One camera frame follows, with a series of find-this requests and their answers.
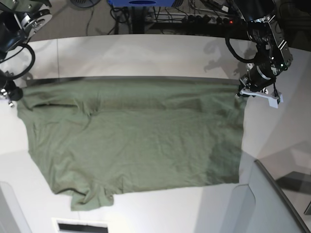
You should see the blue box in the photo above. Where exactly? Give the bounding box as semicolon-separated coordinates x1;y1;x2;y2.
108;0;174;7

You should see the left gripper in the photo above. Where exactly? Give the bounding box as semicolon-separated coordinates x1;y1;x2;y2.
236;63;283;108

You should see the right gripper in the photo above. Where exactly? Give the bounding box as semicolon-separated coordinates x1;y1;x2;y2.
0;70;23;107

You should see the green t-shirt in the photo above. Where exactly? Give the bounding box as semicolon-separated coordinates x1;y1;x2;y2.
17;79;246;211

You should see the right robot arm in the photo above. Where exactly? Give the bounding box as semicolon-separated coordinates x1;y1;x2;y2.
0;0;52;107

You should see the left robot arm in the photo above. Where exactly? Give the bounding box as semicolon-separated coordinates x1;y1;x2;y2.
225;0;293;108

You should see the black power strip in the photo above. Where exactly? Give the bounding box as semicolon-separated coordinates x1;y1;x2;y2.
145;13;236;25

